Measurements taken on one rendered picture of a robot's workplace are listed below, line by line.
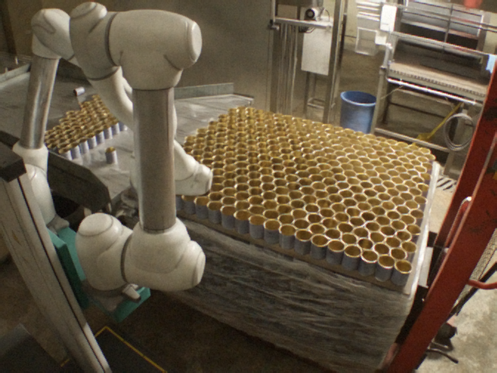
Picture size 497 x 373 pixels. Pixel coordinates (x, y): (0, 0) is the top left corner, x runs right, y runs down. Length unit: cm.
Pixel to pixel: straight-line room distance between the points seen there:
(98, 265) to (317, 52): 368
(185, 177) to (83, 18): 59
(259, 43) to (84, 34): 351
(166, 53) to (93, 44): 18
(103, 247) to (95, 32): 57
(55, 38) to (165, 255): 78
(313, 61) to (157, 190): 363
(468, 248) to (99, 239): 131
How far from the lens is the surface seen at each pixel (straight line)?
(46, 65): 151
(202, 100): 303
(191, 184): 123
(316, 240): 154
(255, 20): 428
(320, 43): 435
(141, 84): 86
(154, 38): 83
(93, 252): 110
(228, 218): 162
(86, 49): 93
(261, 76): 440
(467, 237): 154
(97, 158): 238
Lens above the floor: 221
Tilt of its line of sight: 34 degrees down
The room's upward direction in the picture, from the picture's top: 2 degrees clockwise
